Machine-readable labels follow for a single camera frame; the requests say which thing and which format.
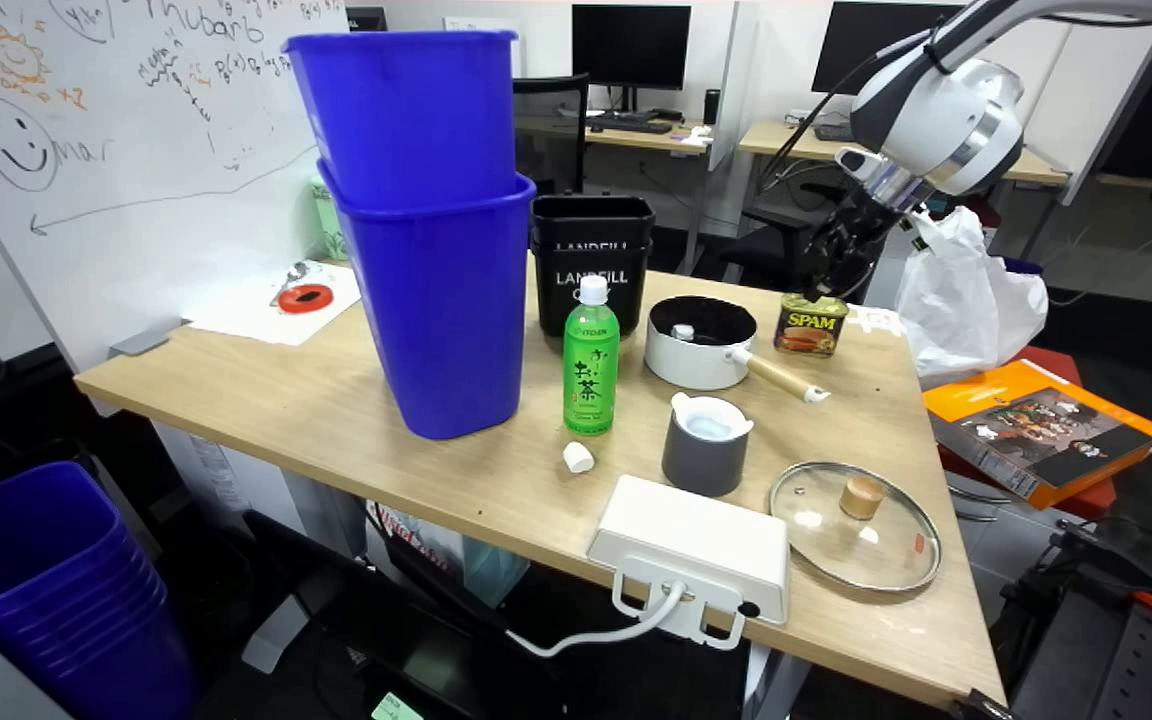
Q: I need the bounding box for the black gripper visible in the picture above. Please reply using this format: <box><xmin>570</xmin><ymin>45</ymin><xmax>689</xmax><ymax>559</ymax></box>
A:
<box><xmin>797</xmin><ymin>181</ymin><xmax>922</xmax><ymax>310</ymax></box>

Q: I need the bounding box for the gold rectangular food tin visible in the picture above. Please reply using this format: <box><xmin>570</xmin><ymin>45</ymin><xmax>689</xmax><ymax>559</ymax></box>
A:
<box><xmin>771</xmin><ymin>294</ymin><xmax>851</xmax><ymax>361</ymax></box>

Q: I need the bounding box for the white plastic bag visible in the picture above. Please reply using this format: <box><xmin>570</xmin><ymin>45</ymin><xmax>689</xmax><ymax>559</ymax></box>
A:
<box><xmin>851</xmin><ymin>202</ymin><xmax>1052</xmax><ymax>391</ymax></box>

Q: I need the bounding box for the wooden background desk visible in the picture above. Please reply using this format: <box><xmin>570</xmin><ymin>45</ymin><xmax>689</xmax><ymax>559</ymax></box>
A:
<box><xmin>581</xmin><ymin>117</ymin><xmax>1152</xmax><ymax>202</ymax></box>

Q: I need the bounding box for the grey cup white inside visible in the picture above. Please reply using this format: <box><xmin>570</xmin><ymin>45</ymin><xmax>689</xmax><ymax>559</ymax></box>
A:
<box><xmin>661</xmin><ymin>387</ymin><xmax>755</xmax><ymax>501</ymax></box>

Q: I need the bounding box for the black wide monitor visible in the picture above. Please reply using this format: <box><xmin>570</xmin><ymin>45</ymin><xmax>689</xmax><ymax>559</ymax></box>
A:
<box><xmin>809</xmin><ymin>0</ymin><xmax>969</xmax><ymax>102</ymax></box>

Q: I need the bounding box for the glass pot lid wooden knob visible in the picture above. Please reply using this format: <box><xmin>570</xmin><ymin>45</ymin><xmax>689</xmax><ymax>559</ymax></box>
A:
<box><xmin>763</xmin><ymin>455</ymin><xmax>946</xmax><ymax>602</ymax></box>

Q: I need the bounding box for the orange book dark cover photo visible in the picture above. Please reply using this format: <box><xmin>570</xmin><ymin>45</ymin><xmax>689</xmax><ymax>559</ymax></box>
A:
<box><xmin>920</xmin><ymin>352</ymin><xmax>1152</xmax><ymax>517</ymax></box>

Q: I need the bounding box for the green tea bottle white cap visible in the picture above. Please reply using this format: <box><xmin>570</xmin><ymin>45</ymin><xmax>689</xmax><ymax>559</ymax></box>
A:
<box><xmin>559</xmin><ymin>274</ymin><xmax>625</xmax><ymax>440</ymax></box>

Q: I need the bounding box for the white rectangular power box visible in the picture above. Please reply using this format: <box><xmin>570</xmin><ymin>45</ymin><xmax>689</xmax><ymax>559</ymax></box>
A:
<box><xmin>584</xmin><ymin>474</ymin><xmax>792</xmax><ymax>657</ymax></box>

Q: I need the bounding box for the black monitor on stand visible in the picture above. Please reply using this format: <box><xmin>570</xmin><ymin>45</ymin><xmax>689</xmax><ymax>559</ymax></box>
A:
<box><xmin>566</xmin><ymin>0</ymin><xmax>697</xmax><ymax>117</ymax></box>

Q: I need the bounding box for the black background office chair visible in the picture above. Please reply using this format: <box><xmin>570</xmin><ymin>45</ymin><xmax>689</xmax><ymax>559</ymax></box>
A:
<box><xmin>513</xmin><ymin>73</ymin><xmax>591</xmax><ymax>195</ymax></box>

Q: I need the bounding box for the blue paper recycling bin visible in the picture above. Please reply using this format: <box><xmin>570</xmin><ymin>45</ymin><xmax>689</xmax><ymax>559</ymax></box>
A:
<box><xmin>282</xmin><ymin>27</ymin><xmax>519</xmax><ymax>213</ymax></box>
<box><xmin>315</xmin><ymin>157</ymin><xmax>539</xmax><ymax>444</ymax></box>

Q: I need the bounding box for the green wipes canister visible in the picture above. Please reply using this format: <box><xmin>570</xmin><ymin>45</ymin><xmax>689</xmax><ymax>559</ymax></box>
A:
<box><xmin>305</xmin><ymin>178</ymin><xmax>348</xmax><ymax>264</ymax></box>

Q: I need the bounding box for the red tape roll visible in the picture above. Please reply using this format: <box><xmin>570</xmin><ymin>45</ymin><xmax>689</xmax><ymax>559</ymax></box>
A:
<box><xmin>276</xmin><ymin>280</ymin><xmax>341</xmax><ymax>322</ymax></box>

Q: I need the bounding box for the grey whiteboard eraser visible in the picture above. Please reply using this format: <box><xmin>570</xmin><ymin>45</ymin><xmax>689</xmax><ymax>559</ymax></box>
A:
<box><xmin>104</xmin><ymin>311</ymin><xmax>194</xmax><ymax>361</ymax></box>

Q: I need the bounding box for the whiteboard with rhubarb writing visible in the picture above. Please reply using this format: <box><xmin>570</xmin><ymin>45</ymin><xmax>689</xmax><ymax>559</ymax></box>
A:
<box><xmin>0</xmin><ymin>0</ymin><xmax>355</xmax><ymax>367</ymax></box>

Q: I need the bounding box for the nested blue bins stack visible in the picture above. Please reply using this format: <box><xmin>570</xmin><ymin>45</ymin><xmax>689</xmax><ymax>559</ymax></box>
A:
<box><xmin>0</xmin><ymin>455</ymin><xmax>200</xmax><ymax>720</ymax></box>

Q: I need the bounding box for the white saucepan wooden handle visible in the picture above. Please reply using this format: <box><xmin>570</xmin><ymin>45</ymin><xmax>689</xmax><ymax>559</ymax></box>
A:
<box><xmin>638</xmin><ymin>294</ymin><xmax>835</xmax><ymax>408</ymax></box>

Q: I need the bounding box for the white power cable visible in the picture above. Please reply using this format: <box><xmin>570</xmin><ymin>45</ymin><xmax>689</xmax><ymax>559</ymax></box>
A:
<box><xmin>505</xmin><ymin>582</ymin><xmax>689</xmax><ymax>664</ymax></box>

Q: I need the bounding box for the black metal equipment frame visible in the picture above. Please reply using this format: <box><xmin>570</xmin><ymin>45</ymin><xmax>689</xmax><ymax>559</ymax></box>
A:
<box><xmin>1008</xmin><ymin>525</ymin><xmax>1152</xmax><ymax>720</ymax></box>

